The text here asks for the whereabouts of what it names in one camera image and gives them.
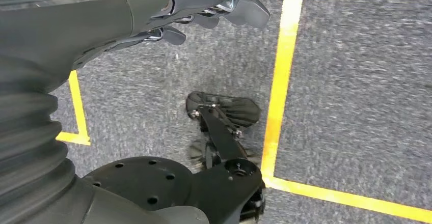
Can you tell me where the black left robot leg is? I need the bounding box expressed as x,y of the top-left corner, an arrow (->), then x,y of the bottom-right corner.
83,91 -> 266,224

